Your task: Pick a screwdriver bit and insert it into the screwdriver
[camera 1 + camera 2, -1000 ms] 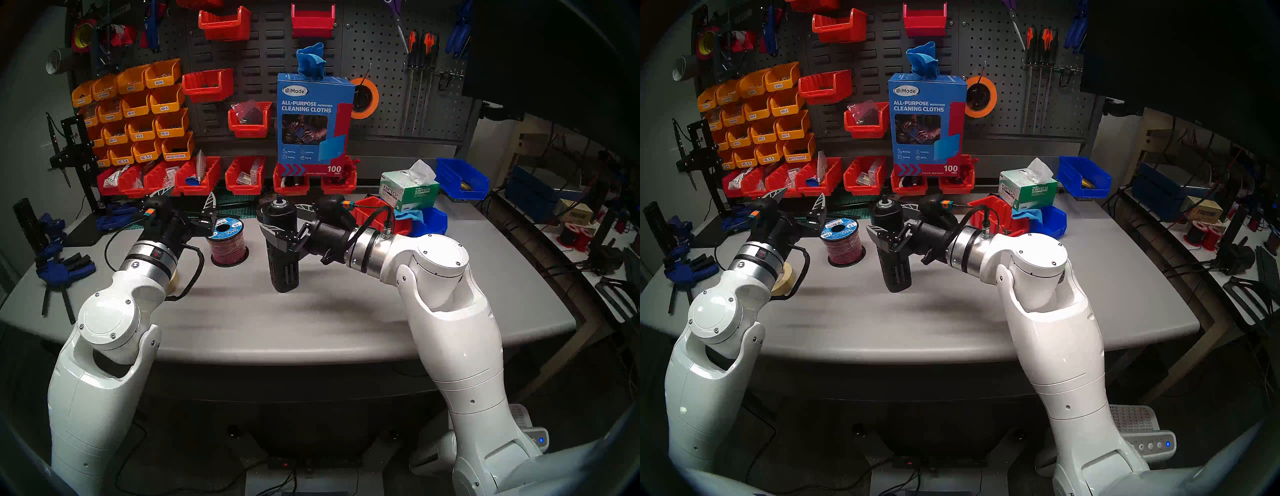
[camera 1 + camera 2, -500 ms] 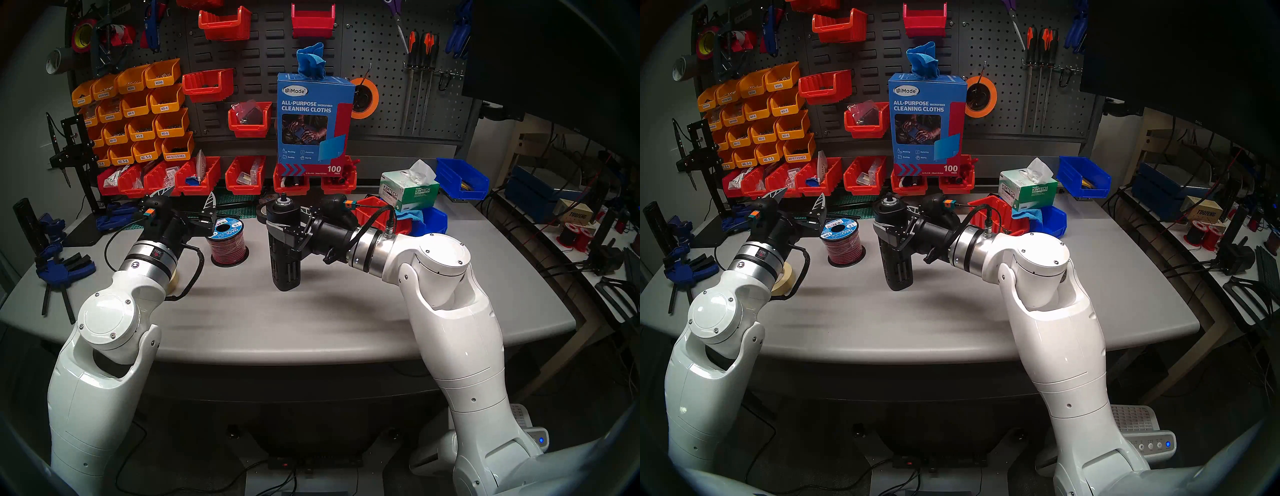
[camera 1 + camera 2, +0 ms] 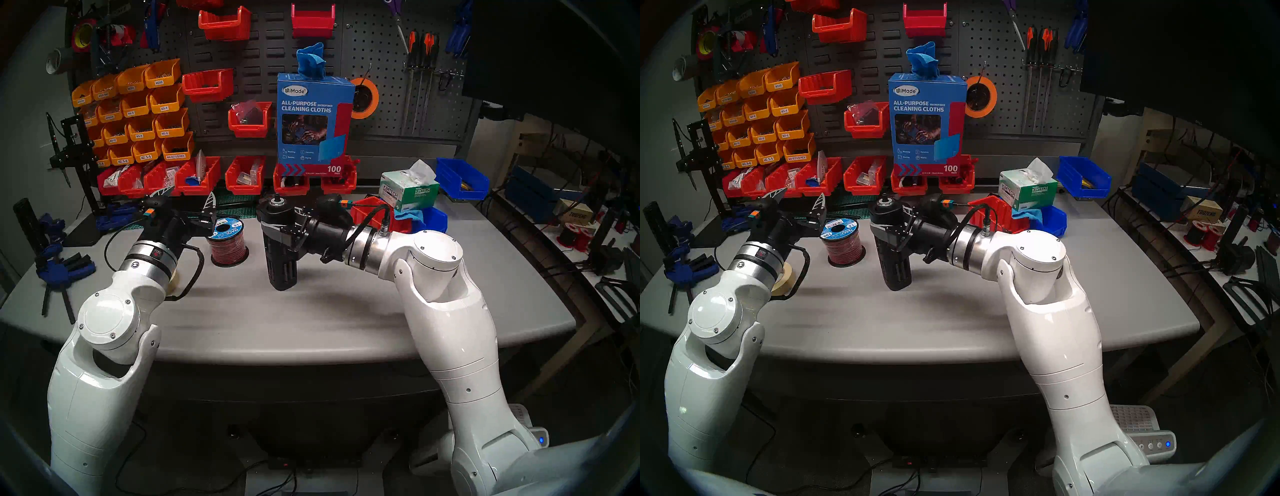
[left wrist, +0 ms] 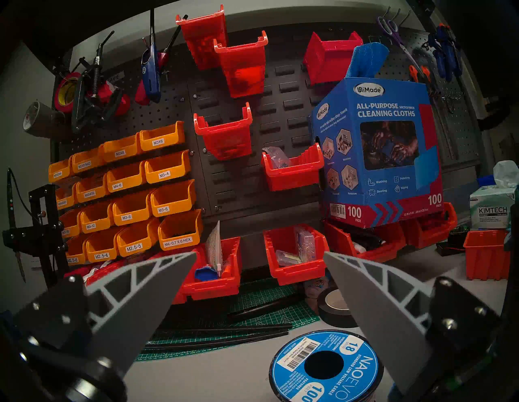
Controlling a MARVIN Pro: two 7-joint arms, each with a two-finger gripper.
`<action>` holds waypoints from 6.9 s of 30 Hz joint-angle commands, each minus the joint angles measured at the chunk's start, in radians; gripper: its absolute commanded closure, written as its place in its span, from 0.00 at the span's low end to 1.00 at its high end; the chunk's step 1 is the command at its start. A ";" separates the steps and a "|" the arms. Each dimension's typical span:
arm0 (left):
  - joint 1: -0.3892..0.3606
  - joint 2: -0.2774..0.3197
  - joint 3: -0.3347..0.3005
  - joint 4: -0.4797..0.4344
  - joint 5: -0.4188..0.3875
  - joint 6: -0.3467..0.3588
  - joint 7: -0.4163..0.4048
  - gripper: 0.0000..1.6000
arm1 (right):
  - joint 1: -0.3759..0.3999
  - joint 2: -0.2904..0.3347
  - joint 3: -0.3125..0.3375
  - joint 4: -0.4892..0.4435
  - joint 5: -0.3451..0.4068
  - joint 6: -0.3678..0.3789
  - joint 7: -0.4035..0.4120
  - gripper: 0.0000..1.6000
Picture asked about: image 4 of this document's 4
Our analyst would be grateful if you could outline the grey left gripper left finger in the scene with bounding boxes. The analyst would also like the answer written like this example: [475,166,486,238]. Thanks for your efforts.
[14,252,197,372]

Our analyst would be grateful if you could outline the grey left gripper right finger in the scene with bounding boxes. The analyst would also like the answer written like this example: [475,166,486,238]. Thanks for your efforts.
[324,252,500,395]

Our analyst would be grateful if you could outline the black tape roll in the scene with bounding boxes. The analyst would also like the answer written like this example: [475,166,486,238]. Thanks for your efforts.
[316,287,359,329]

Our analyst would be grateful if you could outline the orange parts bin M2.5-6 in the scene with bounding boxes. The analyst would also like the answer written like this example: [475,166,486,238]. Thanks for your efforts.
[85,229,121,263]

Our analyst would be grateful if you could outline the orange parts bin M2.5-5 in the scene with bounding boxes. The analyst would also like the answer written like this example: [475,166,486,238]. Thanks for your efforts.
[117,219,162,258]

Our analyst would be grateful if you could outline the orange parts bin M2.5-8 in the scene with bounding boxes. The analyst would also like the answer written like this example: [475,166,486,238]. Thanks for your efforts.
[65,236,89,266]

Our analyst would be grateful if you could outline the thin black rod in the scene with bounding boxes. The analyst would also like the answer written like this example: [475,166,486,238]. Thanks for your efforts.
[144,329,289,352]
[160,323,293,335]

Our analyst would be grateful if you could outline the orange parts bin M4 HEX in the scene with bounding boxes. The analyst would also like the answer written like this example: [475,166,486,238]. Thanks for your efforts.
[157,209,204,252]

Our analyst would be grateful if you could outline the orange parts bin M3-12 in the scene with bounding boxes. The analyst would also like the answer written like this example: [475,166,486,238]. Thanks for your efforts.
[79,201,116,234]

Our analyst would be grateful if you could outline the orange parts bin M3-8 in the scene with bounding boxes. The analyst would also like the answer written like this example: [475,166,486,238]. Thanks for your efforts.
[112,190,154,227]

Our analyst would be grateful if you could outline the white paper packet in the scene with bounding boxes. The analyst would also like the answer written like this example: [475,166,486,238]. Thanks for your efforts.
[205,221,223,272]

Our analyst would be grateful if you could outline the clear plastic parts box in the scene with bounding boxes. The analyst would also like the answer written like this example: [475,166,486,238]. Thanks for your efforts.
[295,227,317,263]

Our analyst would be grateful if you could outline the clear plastic bag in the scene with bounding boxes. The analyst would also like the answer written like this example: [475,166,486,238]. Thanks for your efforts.
[263,147,292,170]
[276,250,302,267]

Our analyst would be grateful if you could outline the black metal stand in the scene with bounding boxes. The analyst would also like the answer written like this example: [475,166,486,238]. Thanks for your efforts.
[2,168,69,288]

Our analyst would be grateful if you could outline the orange parts bin M3-6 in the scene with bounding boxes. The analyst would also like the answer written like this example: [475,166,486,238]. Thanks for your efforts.
[150,179,197,218]

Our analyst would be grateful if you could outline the red ribbed storage bin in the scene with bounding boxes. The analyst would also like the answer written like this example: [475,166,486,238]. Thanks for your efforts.
[463,229,511,281]

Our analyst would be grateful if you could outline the black pen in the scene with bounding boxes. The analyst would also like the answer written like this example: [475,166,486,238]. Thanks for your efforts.
[227,294,305,323]

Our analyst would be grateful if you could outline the green cutting mat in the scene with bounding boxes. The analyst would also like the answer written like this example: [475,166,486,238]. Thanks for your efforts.
[136,278,321,362]

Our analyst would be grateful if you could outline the orange parts bin M4X4X6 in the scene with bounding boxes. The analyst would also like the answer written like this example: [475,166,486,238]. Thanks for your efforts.
[75,173,110,203]

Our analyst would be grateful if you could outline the orange parts bin M4-6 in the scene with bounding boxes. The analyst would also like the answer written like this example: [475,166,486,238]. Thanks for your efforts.
[106,161,147,193]

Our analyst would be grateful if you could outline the orange parts bin M3-4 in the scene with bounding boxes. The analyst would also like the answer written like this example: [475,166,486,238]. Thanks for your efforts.
[144,149,191,184]

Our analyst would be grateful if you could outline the green white Kimtech wipes box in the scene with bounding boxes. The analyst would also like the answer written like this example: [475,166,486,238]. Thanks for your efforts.
[470,184,516,230]

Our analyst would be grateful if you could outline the orange parts bin M3X4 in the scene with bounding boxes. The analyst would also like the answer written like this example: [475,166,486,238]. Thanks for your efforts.
[48,156,75,184]

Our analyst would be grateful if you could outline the orange parts bin M3X8 BAD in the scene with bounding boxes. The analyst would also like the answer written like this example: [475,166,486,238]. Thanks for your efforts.
[71,147,105,175]

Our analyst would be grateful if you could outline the orange parts bin M3X8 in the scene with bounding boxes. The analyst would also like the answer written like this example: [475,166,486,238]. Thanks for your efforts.
[101,133,142,163]

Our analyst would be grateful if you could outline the orange parts bin M3X6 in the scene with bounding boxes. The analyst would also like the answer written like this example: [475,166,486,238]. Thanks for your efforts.
[139,121,186,152]

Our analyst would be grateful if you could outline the white tissue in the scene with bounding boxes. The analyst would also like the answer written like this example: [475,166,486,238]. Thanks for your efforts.
[493,160,519,189]

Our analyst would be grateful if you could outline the dark pegboard panel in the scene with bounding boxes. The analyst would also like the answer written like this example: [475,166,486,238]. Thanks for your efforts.
[365,24,487,171]
[51,61,211,227]

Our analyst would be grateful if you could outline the blue cleaning cloths box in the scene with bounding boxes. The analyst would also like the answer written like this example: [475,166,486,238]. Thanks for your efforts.
[310,77,444,229]

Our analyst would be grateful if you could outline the red utility lighter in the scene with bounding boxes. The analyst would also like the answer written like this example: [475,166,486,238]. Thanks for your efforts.
[135,14,189,107]

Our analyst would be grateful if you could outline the blue microfiber cloth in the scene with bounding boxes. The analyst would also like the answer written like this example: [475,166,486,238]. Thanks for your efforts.
[345,42,390,79]

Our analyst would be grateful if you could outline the dark red parts bin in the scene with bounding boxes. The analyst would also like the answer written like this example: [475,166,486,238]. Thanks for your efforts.
[303,31,363,86]

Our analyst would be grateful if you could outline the red wire spool blue label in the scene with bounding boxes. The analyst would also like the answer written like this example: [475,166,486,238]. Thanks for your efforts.
[268,329,385,402]

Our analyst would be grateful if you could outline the grey duct tape roll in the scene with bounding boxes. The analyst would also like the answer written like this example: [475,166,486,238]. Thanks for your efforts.
[22,101,65,139]

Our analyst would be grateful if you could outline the black louvered wall panel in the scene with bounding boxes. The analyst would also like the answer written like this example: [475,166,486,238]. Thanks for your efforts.
[184,24,406,227]

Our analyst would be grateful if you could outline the blue handled pliers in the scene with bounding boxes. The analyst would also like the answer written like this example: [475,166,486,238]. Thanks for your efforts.
[440,24,463,78]
[428,32,448,81]

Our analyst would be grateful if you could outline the purple handled scissors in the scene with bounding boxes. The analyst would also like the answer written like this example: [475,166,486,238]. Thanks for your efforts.
[376,16,424,73]

